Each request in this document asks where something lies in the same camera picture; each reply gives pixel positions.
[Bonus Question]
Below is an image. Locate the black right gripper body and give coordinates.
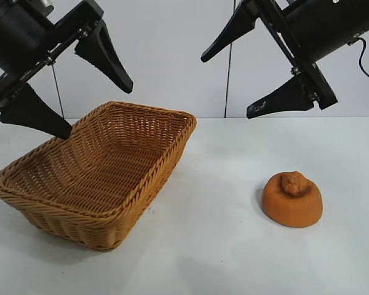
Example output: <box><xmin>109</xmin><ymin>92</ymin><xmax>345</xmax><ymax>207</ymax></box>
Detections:
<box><xmin>258</xmin><ymin>0</ymin><xmax>369</xmax><ymax>111</ymax></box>

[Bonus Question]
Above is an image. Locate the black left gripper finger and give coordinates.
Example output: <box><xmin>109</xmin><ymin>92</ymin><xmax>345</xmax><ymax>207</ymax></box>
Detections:
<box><xmin>0</xmin><ymin>82</ymin><xmax>72</xmax><ymax>141</ymax></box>
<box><xmin>74</xmin><ymin>21</ymin><xmax>133</xmax><ymax>94</ymax></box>

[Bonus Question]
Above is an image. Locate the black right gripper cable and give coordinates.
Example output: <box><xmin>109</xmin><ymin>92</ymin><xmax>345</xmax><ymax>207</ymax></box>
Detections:
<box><xmin>347</xmin><ymin>36</ymin><xmax>369</xmax><ymax>83</ymax></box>

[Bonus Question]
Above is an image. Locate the brown woven wicker basket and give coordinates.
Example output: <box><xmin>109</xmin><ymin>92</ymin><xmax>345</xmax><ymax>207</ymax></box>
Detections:
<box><xmin>0</xmin><ymin>101</ymin><xmax>197</xmax><ymax>253</ymax></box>

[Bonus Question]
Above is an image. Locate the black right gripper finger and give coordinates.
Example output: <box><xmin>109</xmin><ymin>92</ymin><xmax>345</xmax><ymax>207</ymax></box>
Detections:
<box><xmin>246</xmin><ymin>75</ymin><xmax>315</xmax><ymax>120</ymax></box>
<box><xmin>200</xmin><ymin>0</ymin><xmax>261</xmax><ymax>64</ymax></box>

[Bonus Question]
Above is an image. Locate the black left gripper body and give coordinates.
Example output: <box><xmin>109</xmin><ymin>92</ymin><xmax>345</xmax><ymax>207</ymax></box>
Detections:
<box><xmin>0</xmin><ymin>0</ymin><xmax>105</xmax><ymax>115</ymax></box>

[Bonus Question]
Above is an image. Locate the orange-brown bread bun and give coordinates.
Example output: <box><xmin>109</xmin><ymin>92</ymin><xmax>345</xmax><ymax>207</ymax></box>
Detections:
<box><xmin>262</xmin><ymin>171</ymin><xmax>323</xmax><ymax>228</ymax></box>

